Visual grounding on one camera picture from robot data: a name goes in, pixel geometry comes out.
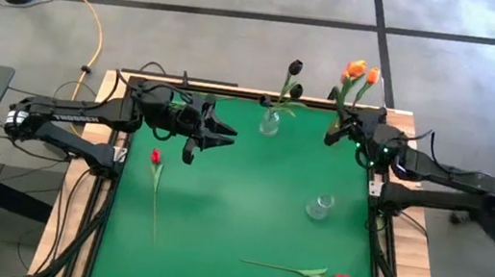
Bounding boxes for white metal corner bracket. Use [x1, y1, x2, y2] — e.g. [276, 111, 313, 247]
[367, 178, 384, 198]
[111, 145, 129, 165]

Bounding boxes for small clear ribbed vase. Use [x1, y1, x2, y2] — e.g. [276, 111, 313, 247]
[258, 108, 283, 139]

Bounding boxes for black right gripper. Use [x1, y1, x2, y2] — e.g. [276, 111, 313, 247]
[321, 85, 393, 155]

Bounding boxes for green table mat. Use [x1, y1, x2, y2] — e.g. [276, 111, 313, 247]
[87, 79, 405, 277]

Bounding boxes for yellow cable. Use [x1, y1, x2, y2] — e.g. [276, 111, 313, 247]
[27, 0, 146, 112]

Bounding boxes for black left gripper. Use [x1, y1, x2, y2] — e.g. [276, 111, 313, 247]
[163, 91, 243, 157]

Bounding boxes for large clear cut-glass vase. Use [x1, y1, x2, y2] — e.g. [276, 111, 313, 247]
[304, 190, 336, 223]

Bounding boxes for reddish orange artificial tulip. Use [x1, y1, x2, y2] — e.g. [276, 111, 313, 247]
[331, 69, 353, 124]

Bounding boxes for black artificial tulip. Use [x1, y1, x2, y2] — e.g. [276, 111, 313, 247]
[257, 93, 284, 117]
[274, 80, 312, 119]
[274, 57, 305, 117]

